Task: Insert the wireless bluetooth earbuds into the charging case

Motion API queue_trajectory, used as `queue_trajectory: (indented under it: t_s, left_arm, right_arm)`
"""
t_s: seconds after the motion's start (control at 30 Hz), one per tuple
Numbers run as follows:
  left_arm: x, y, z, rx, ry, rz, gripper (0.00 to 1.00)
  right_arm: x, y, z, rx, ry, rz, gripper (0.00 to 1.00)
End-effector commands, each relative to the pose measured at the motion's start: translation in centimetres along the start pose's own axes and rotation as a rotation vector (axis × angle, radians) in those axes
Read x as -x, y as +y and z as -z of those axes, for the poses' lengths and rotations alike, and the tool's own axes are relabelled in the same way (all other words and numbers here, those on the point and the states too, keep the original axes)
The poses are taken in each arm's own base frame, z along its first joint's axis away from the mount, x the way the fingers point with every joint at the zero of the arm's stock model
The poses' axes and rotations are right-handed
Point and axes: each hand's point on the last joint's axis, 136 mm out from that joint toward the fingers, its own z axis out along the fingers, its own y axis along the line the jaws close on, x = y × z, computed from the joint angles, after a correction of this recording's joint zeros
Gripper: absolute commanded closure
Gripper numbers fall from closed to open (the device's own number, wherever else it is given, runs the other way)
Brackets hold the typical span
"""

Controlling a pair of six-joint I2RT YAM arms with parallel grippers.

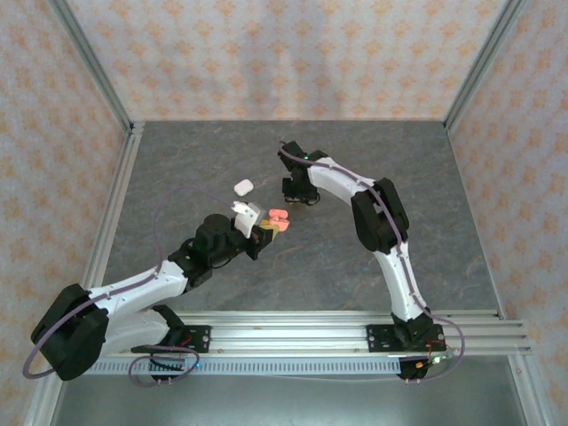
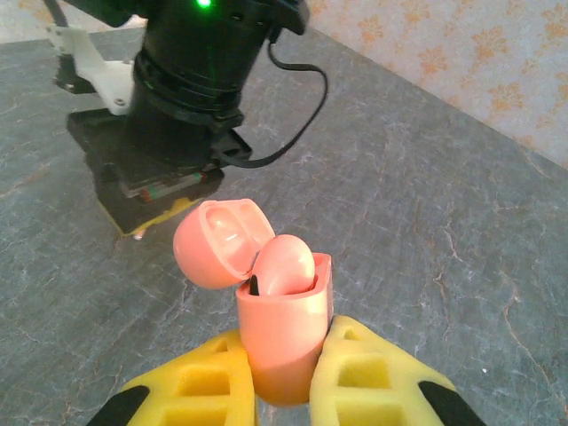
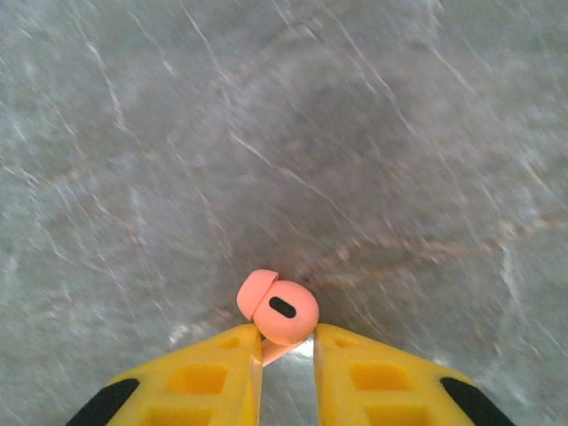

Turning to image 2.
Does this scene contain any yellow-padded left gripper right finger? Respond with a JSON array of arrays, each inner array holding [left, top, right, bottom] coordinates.
[[308, 313, 489, 426]]

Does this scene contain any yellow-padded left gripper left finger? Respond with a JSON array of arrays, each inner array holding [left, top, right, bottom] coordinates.
[[86, 327, 259, 426]]

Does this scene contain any coral earbud charging case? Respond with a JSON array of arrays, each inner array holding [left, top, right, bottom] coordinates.
[[171, 198, 335, 407]]

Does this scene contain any coral wireless earbud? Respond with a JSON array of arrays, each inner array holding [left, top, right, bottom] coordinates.
[[248, 233, 318, 298]]

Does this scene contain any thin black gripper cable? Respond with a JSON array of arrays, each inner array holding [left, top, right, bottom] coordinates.
[[219, 38, 331, 171]]

